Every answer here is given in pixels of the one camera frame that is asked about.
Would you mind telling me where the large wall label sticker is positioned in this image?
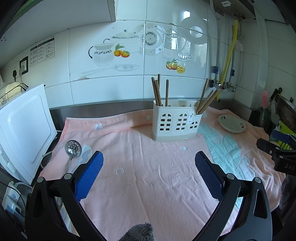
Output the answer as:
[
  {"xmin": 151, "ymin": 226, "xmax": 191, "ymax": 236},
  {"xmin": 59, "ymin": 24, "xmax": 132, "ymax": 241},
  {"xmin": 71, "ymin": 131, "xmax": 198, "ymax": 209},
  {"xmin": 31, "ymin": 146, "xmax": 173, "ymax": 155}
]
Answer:
[{"xmin": 37, "ymin": 37, "xmax": 56, "ymax": 63}]

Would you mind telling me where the metal slotted spoon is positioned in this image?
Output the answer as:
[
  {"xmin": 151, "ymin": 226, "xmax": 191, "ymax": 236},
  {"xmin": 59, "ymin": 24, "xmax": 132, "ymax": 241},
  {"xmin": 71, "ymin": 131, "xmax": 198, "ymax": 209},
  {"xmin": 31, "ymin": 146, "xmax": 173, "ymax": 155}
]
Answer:
[{"xmin": 64, "ymin": 140, "xmax": 83, "ymax": 175}]

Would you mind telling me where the braided metal hose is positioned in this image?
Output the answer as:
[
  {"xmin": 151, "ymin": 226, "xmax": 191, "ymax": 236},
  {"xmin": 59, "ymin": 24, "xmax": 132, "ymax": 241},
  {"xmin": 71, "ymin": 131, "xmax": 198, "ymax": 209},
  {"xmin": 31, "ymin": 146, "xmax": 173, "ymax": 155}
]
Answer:
[
  {"xmin": 210, "ymin": 0, "xmax": 220, "ymax": 80},
  {"xmin": 228, "ymin": 19, "xmax": 243, "ymax": 84}
]

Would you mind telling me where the metal wok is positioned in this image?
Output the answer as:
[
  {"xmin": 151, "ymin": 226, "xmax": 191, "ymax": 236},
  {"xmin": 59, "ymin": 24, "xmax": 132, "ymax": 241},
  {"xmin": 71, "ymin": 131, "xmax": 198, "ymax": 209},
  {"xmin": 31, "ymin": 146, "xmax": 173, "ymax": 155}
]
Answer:
[{"xmin": 270, "ymin": 88, "xmax": 296, "ymax": 130}]

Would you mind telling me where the glass jar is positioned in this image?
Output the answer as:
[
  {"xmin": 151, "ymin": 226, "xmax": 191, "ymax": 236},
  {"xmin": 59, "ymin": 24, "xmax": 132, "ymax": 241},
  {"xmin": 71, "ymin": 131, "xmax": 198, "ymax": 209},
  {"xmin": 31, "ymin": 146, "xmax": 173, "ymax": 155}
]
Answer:
[{"xmin": 258, "ymin": 107, "xmax": 271, "ymax": 130}]

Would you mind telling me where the white power strip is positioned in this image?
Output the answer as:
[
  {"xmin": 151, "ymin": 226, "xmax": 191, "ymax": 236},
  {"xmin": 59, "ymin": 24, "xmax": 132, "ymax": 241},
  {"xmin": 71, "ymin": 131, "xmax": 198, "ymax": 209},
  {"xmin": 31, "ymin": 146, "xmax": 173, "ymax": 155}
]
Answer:
[{"xmin": 5, "ymin": 182, "xmax": 26, "ymax": 216}]

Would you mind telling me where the person's right forearm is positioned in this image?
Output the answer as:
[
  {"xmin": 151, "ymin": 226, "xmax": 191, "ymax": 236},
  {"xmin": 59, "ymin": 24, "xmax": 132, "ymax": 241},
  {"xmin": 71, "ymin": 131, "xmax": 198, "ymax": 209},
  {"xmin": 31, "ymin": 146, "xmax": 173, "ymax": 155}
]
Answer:
[{"xmin": 279, "ymin": 175, "xmax": 294, "ymax": 209}]

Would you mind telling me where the white water heater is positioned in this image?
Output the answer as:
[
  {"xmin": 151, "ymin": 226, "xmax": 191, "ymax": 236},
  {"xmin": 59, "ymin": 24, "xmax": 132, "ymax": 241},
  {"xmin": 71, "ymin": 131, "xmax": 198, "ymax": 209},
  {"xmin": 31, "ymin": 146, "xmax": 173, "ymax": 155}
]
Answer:
[{"xmin": 211, "ymin": 0, "xmax": 257, "ymax": 20}]

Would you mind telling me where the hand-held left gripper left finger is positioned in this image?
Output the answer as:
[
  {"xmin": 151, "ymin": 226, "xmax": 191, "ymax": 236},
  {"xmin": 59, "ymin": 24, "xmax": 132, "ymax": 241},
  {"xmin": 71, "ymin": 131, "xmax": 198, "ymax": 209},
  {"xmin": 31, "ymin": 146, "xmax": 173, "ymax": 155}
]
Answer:
[{"xmin": 25, "ymin": 151, "xmax": 104, "ymax": 241}]

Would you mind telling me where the green plastic rack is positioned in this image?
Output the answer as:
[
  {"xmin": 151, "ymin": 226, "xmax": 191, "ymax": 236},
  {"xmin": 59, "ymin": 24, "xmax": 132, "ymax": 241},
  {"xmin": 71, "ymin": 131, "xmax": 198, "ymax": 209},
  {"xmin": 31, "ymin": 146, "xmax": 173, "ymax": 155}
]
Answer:
[{"xmin": 275, "ymin": 120, "xmax": 296, "ymax": 151}]

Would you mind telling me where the white ceramic bowl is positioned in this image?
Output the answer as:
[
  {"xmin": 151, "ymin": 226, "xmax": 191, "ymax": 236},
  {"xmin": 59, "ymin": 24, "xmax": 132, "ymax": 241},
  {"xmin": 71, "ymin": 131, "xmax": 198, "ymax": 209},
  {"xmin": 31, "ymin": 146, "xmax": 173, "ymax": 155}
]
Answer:
[{"xmin": 217, "ymin": 114, "xmax": 247, "ymax": 133}]

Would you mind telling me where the white plastic utensil holder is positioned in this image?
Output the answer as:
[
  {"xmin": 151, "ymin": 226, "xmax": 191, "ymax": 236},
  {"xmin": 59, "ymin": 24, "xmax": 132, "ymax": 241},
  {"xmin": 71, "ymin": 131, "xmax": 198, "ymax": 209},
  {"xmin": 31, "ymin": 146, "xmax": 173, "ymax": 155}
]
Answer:
[{"xmin": 152, "ymin": 100, "xmax": 202, "ymax": 142}]

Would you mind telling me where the green wall cabinet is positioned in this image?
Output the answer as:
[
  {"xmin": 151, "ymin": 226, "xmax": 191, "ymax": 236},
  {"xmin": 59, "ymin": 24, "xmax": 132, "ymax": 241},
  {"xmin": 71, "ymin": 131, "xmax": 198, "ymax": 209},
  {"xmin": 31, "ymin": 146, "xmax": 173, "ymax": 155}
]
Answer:
[{"xmin": 0, "ymin": 0, "xmax": 116, "ymax": 42}]

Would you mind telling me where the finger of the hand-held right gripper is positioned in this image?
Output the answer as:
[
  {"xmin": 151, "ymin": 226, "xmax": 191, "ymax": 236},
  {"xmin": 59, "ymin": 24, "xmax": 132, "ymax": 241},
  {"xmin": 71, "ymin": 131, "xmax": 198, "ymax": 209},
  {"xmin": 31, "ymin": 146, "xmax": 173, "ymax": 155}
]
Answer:
[
  {"xmin": 256, "ymin": 138, "xmax": 296, "ymax": 160},
  {"xmin": 271, "ymin": 130, "xmax": 296, "ymax": 145}
]

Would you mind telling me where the white power cable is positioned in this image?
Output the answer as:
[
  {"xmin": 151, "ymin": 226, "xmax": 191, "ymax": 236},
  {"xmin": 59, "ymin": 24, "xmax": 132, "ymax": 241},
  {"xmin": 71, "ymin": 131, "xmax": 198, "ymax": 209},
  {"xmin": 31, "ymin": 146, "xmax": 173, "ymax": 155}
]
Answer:
[{"xmin": 40, "ymin": 137, "xmax": 58, "ymax": 167}]

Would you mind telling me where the yellow gas hose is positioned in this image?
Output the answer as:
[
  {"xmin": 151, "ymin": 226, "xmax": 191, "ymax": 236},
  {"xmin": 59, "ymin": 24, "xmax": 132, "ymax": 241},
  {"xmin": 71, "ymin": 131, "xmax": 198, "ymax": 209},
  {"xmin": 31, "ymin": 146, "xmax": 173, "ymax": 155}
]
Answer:
[{"xmin": 216, "ymin": 20, "xmax": 238, "ymax": 102}]

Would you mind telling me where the black wall socket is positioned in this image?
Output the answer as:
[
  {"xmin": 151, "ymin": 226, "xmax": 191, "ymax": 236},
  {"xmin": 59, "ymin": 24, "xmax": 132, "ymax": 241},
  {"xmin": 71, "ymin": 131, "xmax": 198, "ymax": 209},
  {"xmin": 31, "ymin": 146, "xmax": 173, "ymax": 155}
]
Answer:
[{"xmin": 19, "ymin": 56, "xmax": 29, "ymax": 73}]

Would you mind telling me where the small wall label sticker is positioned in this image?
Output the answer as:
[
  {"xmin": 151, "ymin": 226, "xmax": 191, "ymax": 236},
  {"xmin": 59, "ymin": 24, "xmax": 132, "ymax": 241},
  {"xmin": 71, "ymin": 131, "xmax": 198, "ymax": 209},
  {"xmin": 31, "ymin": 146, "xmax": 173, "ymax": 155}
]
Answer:
[{"xmin": 30, "ymin": 46, "xmax": 38, "ymax": 67}]

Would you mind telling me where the pink bottle brush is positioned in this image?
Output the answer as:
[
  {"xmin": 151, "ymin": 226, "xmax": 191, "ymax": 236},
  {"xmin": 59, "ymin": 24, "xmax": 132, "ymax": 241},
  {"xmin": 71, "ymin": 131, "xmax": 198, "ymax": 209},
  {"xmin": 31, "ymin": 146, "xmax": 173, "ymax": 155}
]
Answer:
[{"xmin": 261, "ymin": 90, "xmax": 270, "ymax": 108}]

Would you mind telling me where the person's left forearm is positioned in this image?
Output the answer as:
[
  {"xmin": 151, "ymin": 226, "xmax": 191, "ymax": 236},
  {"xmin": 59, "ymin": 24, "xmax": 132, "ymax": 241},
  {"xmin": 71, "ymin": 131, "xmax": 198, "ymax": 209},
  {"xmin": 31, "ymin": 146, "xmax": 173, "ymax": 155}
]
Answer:
[{"xmin": 118, "ymin": 222, "xmax": 154, "ymax": 241}]

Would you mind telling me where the metal pipe valve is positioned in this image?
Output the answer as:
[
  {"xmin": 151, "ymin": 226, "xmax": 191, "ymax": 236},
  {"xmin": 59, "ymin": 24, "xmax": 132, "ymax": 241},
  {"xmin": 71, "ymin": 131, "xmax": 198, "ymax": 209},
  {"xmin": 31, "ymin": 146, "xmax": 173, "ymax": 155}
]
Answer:
[
  {"xmin": 224, "ymin": 81, "xmax": 236, "ymax": 93},
  {"xmin": 208, "ymin": 78, "xmax": 223, "ymax": 91}
]

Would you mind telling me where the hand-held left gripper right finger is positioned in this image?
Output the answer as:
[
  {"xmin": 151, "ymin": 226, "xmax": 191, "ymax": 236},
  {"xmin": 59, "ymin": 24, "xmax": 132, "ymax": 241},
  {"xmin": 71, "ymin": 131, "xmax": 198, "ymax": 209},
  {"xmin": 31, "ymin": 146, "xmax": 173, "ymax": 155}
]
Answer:
[{"xmin": 195, "ymin": 151, "xmax": 273, "ymax": 241}]

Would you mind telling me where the pink printed blanket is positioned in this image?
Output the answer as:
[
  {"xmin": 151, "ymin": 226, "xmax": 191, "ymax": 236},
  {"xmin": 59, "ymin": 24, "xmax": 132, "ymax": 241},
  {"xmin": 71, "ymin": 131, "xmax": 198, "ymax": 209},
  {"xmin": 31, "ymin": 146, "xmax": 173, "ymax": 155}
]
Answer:
[{"xmin": 38, "ymin": 108, "xmax": 287, "ymax": 241}]

